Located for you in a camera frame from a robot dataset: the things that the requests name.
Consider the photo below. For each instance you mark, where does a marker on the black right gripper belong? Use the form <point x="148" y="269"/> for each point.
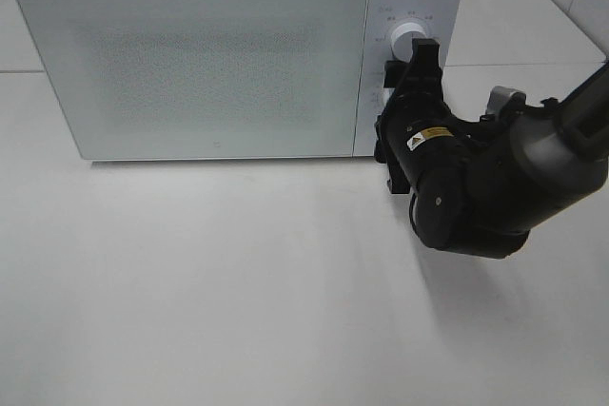
<point x="429" y="152"/>

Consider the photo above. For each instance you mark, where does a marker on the white power knob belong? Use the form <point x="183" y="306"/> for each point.
<point x="401" y="38"/>

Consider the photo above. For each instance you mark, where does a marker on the white timer knob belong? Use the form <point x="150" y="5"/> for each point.
<point x="386" y="95"/>

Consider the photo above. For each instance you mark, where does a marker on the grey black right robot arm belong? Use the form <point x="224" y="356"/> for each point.
<point x="479" y="187"/>

